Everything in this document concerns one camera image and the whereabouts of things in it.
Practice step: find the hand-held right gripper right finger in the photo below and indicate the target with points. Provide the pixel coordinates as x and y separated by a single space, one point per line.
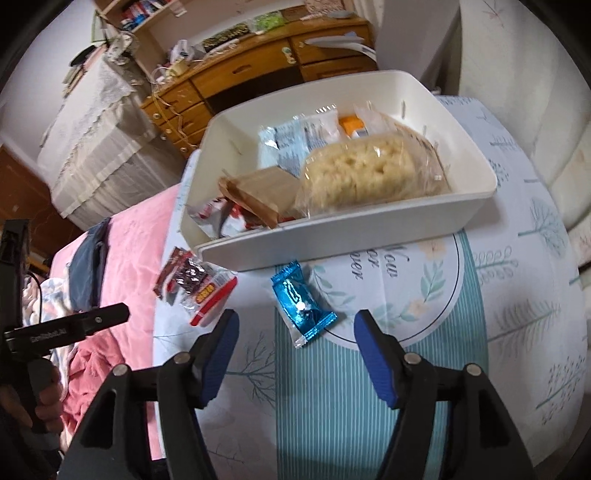
375 360

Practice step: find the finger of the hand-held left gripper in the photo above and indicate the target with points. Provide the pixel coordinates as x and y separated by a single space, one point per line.
104 321

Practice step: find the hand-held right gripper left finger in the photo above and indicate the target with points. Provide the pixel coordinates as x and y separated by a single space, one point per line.
217 360

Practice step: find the blue foil candy packet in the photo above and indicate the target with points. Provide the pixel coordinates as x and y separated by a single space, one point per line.
300 304

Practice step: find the white plastic bin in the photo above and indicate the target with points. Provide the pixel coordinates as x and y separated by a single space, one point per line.
415 217

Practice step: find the puffed rice cake packet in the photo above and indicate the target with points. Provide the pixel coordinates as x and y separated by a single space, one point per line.
360 173

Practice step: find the person's left hand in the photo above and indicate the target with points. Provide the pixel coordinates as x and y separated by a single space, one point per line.
48 392

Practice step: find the dark blue garment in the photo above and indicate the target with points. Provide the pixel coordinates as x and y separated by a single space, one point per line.
90 263

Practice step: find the red and white snack packet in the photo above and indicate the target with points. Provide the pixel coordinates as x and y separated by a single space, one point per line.
210 297

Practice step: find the pink blanket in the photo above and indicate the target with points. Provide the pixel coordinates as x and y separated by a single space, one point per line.
134 258

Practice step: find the dark red snack packet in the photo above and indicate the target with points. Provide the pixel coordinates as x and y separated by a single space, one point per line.
178 272

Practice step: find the crumpled red white packet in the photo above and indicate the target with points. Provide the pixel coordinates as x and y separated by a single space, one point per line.
214 217

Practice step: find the brown wooden door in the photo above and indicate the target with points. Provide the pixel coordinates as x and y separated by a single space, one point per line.
18 184

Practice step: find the lace cloth covered piano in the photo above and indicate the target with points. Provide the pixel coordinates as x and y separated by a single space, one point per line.
92 152

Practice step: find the brown paper packet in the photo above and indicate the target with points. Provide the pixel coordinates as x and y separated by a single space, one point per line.
265 196

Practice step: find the white and blue snack packet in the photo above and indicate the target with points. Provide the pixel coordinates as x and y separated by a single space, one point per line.
281 145
319 127

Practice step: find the flat orange packet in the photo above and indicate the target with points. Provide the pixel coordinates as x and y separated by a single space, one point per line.
353 127

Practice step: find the stack of books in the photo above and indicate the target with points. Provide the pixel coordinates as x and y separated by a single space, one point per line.
81 69

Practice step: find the yellow cup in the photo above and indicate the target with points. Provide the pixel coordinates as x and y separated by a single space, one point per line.
178 68

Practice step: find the black hat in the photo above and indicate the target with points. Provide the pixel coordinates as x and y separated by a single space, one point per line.
85 53

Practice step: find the floral fabric bag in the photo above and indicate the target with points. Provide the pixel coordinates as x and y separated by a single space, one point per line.
121 48

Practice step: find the white plastic bag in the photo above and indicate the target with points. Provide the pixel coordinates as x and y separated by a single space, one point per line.
184 50

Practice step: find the wooden desk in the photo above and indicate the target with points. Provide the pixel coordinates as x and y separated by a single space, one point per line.
258 69

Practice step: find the dark patterned tin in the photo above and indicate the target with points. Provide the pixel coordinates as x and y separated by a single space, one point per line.
226 38

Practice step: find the white leaf print curtain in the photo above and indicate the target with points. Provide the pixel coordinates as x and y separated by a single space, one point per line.
531 92

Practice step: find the wooden bookshelf hutch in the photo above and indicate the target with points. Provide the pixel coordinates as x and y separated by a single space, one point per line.
138 11

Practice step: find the row of shelf books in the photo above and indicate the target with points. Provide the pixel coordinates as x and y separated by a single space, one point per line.
138 10

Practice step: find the grey office chair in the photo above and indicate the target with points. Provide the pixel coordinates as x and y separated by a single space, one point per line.
415 41

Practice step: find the green box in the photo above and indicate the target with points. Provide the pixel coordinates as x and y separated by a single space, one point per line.
267 21

